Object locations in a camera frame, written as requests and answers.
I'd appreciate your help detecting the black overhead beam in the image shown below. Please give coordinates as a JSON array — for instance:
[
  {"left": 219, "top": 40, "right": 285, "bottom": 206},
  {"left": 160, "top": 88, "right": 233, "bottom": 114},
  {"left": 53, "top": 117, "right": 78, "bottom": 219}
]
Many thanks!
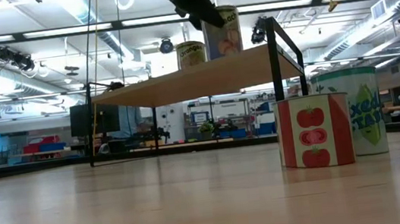
[{"left": 0, "top": 0, "right": 367, "bottom": 46}]

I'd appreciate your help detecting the red white tomato can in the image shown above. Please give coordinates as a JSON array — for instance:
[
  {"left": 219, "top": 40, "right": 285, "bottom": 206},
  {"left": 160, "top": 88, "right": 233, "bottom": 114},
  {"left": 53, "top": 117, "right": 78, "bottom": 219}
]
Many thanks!
[{"left": 272, "top": 90, "right": 357, "bottom": 174}]

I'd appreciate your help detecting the black ceiling spotlight cluster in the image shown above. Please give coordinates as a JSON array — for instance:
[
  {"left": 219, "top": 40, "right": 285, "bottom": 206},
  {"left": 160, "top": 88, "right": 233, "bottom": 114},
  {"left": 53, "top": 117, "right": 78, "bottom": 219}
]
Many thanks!
[{"left": 0, "top": 43, "right": 36, "bottom": 75}]

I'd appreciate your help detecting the blue storage bin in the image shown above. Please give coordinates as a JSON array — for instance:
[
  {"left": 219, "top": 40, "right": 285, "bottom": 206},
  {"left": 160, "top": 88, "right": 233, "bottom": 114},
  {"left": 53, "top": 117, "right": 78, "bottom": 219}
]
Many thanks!
[
  {"left": 256, "top": 112, "right": 278, "bottom": 136},
  {"left": 219, "top": 128, "right": 248, "bottom": 141},
  {"left": 37, "top": 140, "right": 68, "bottom": 154}
]

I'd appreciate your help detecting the white ceiling vent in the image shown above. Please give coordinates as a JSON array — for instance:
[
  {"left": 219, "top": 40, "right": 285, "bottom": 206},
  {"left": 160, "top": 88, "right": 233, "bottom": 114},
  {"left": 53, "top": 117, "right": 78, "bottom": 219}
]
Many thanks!
[{"left": 369, "top": 0, "right": 389, "bottom": 21}]

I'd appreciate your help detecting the white cabinet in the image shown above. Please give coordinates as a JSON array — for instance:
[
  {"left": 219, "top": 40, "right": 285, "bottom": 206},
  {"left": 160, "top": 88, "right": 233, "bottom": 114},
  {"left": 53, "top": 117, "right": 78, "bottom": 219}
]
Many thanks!
[{"left": 154, "top": 102, "right": 188, "bottom": 145}]

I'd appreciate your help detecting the black hanging device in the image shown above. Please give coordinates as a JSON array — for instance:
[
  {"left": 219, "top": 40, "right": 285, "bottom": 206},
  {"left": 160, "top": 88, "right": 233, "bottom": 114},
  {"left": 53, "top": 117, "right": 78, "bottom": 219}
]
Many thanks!
[{"left": 248, "top": 15, "right": 269, "bottom": 45}]

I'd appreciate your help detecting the small potted plant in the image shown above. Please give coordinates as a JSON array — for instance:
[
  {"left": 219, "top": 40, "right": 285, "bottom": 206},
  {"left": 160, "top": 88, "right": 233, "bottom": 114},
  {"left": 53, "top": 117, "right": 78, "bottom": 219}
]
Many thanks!
[{"left": 197, "top": 121, "right": 216, "bottom": 142}]

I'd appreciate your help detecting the tall peach label can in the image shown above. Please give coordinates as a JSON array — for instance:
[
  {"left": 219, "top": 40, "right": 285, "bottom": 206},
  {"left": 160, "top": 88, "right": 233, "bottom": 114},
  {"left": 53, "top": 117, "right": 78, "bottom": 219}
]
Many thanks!
[{"left": 199, "top": 2, "right": 245, "bottom": 62}]

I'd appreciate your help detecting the silver ceiling duct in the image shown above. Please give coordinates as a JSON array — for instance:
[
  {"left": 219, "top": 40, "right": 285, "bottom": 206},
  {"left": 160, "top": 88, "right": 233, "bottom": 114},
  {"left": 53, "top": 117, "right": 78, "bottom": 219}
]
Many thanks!
[{"left": 52, "top": 0, "right": 141, "bottom": 71}]

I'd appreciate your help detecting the black monitor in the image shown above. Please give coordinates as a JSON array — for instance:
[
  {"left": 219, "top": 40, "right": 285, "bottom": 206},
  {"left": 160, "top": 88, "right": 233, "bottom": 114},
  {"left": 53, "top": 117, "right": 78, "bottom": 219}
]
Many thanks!
[{"left": 67, "top": 100, "right": 122, "bottom": 138}]

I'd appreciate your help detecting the tall mixed vegetables can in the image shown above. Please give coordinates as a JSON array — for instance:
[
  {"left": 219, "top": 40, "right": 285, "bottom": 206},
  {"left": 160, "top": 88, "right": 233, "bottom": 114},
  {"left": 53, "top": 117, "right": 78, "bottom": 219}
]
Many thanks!
[{"left": 308, "top": 64, "right": 390, "bottom": 162}]

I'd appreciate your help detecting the round black ceiling device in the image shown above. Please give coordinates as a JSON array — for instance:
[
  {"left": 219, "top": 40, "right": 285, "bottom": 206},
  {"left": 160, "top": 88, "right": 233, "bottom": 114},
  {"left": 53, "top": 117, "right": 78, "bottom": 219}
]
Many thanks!
[{"left": 158, "top": 36, "right": 175, "bottom": 55}]

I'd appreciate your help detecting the black aluminium table frame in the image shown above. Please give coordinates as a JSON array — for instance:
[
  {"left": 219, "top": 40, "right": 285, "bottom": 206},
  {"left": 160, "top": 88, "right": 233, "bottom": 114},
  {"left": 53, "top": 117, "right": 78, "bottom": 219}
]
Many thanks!
[{"left": 0, "top": 116, "right": 400, "bottom": 182}]

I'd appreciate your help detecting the person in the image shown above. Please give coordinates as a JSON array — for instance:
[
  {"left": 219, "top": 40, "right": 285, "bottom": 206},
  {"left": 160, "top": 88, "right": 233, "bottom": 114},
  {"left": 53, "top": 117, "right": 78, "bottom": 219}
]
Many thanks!
[{"left": 117, "top": 102, "right": 149, "bottom": 140}]

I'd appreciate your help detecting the red storage bin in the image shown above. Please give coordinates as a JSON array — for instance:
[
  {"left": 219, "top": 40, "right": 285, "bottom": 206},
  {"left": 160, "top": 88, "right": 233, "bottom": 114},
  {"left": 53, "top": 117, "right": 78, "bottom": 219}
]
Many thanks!
[{"left": 21, "top": 134, "right": 62, "bottom": 156}]

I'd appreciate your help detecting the wooden shelf with black frame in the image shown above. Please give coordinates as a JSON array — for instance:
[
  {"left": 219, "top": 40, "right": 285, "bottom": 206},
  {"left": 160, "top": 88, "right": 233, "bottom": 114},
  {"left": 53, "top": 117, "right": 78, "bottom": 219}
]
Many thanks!
[{"left": 74, "top": 13, "right": 315, "bottom": 168}]

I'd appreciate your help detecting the orange label tin can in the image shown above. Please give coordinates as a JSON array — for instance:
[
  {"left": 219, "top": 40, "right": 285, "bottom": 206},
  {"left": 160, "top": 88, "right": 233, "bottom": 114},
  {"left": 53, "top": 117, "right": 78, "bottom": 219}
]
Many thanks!
[{"left": 175, "top": 39, "right": 208, "bottom": 71}]

